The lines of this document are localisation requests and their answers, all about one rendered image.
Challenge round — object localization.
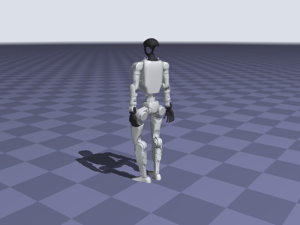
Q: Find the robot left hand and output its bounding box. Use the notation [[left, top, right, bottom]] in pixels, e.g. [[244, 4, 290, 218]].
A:
[[129, 107, 140, 127]]

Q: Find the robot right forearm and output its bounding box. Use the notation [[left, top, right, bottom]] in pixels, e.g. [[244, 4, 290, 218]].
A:
[[163, 86, 171, 107]]

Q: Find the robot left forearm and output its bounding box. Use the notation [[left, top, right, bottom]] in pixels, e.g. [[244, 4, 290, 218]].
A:
[[129, 84, 138, 112]]

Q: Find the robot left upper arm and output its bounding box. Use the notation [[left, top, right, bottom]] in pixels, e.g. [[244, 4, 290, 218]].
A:
[[132, 61, 144, 91]]

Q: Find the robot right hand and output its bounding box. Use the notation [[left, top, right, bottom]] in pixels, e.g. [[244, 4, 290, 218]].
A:
[[164, 102, 174, 123]]

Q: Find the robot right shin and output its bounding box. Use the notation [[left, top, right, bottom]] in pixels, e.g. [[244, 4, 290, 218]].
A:
[[152, 138, 162, 174]]

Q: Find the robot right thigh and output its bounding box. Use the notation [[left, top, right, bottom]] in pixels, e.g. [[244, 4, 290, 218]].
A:
[[150, 105, 165, 148]]

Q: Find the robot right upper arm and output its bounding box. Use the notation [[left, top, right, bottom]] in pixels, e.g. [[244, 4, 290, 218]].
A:
[[161, 61, 169, 89]]

